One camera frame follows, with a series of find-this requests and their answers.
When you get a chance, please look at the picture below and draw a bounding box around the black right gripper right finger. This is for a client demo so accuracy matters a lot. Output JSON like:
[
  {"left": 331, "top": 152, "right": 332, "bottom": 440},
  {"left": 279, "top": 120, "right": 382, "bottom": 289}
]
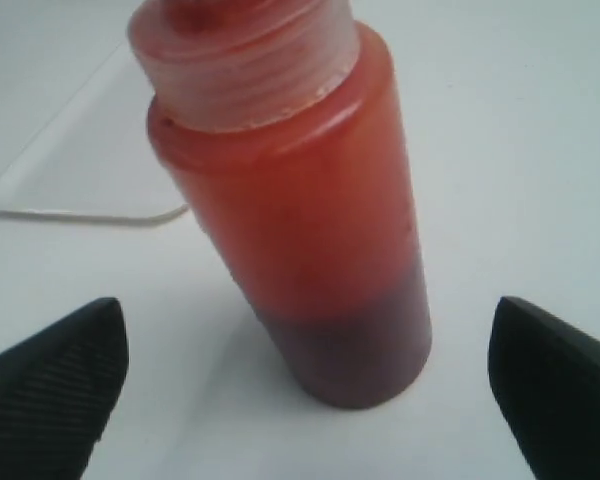
[{"left": 488, "top": 296, "right": 600, "bottom": 479}]

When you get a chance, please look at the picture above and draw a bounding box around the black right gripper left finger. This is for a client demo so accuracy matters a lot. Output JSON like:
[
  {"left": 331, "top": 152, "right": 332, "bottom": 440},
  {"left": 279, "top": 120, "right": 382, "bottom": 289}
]
[{"left": 0, "top": 298, "right": 129, "bottom": 479}]

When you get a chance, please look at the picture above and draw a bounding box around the red sauce squeeze bottle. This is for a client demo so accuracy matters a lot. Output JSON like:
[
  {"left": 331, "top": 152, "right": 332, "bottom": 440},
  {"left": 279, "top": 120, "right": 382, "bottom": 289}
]
[{"left": 127, "top": 1, "right": 432, "bottom": 409}]

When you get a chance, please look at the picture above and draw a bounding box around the white rectangular plastic tray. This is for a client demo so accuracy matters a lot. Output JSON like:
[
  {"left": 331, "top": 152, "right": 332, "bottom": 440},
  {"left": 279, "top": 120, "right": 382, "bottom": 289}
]
[{"left": 0, "top": 43, "right": 187, "bottom": 225}]

